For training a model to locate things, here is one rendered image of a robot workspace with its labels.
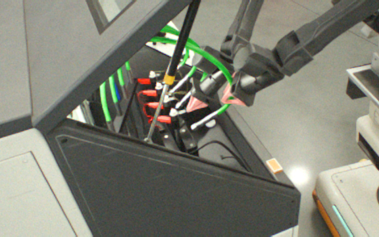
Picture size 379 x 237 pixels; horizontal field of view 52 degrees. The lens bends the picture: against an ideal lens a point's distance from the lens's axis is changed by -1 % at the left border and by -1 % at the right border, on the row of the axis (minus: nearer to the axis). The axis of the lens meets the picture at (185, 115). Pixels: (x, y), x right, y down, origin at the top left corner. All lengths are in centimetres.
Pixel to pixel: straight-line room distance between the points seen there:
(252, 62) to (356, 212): 126
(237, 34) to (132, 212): 59
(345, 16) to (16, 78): 70
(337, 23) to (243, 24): 34
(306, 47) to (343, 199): 125
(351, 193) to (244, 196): 110
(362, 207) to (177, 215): 123
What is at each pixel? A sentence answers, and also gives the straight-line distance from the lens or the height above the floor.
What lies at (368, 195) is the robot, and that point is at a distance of 213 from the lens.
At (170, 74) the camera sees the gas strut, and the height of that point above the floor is 148.
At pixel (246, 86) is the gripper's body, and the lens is 102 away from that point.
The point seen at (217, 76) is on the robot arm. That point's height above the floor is 123.
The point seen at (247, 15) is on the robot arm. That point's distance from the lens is 121.
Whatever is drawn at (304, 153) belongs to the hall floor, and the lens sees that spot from 264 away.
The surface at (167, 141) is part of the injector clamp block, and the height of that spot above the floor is 98.
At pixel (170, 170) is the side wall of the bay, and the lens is 89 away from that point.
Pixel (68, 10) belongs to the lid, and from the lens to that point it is 91.
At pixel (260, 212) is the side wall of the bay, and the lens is 117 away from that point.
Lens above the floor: 190
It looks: 40 degrees down
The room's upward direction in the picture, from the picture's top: 9 degrees counter-clockwise
